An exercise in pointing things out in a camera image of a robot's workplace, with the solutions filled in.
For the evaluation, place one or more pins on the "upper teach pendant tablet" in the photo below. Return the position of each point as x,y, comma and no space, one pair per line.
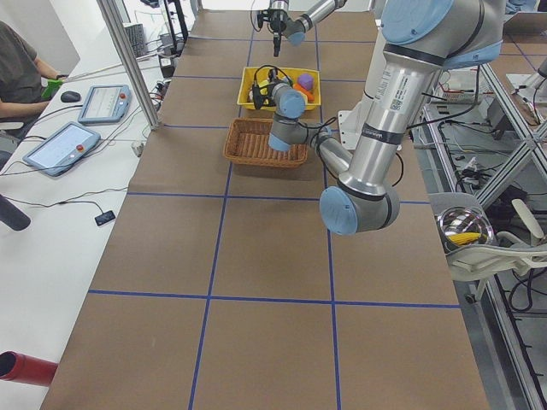
105,104

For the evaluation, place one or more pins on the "seated person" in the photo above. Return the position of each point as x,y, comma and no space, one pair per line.
22,71

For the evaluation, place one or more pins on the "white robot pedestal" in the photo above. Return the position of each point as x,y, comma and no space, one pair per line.
350,124

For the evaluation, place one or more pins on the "red cylinder bottle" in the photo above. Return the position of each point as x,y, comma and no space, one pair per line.
26,369

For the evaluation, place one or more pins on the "small black usb device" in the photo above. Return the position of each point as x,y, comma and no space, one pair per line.
104,218

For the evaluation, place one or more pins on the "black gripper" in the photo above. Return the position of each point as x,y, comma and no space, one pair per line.
277,23
266,90

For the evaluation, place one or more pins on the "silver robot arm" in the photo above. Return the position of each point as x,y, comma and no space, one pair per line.
294,30
418,39

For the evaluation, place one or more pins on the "teach pendant tablet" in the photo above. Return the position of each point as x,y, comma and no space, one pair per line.
59,152
105,104

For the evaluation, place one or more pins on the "brown wicker basket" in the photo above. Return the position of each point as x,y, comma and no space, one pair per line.
247,144

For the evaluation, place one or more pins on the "purple foam block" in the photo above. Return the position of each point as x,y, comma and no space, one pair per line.
306,81

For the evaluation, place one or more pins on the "aluminium frame post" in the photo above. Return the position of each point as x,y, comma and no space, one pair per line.
113,21

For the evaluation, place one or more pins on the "lower teach pendant tablet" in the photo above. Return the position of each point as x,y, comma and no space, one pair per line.
59,152

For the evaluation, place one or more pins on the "orange toy carrot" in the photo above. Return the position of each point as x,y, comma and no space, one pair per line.
308,95

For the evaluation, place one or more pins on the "steel bowl with corn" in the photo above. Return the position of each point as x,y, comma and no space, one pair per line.
462,226

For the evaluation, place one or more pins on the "black computer mouse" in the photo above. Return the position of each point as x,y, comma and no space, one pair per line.
70,97

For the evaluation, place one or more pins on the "yellow clear tape roll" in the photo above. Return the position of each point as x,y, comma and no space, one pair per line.
265,87

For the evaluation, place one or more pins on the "black keyboard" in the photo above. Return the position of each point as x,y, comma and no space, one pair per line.
136,38

